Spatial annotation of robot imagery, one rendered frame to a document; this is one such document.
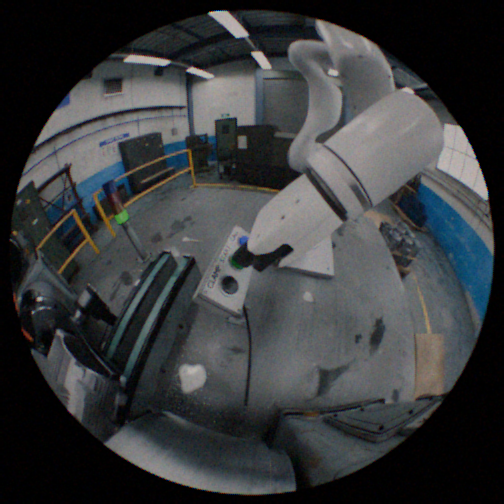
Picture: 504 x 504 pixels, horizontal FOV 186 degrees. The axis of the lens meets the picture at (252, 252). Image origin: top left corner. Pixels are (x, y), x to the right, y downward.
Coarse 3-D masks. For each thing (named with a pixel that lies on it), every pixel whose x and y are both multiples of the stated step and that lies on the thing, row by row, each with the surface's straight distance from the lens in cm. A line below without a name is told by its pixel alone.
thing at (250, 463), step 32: (160, 416) 27; (128, 448) 23; (160, 448) 22; (192, 448) 23; (224, 448) 24; (256, 448) 26; (192, 480) 21; (224, 480) 21; (256, 480) 22; (288, 480) 24
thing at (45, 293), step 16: (32, 288) 67; (48, 288) 67; (32, 304) 58; (48, 304) 59; (64, 304) 62; (32, 320) 60; (48, 320) 58; (64, 320) 61; (32, 336) 63; (48, 336) 63; (48, 352) 66
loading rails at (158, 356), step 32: (160, 256) 57; (192, 256) 50; (160, 288) 55; (192, 288) 53; (128, 320) 50; (160, 320) 43; (128, 352) 55; (160, 352) 49; (128, 384) 46; (128, 416) 53
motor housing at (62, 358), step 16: (64, 336) 44; (64, 352) 37; (80, 352) 51; (64, 368) 38; (96, 368) 52; (64, 384) 41; (96, 384) 37; (112, 384) 38; (80, 400) 40; (112, 400) 41; (80, 416) 42; (96, 416) 41; (112, 416) 45; (96, 432) 46
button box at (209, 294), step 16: (224, 240) 30; (224, 256) 25; (208, 272) 24; (224, 272) 24; (240, 272) 26; (208, 288) 22; (240, 288) 25; (208, 304) 24; (224, 304) 22; (240, 304) 24
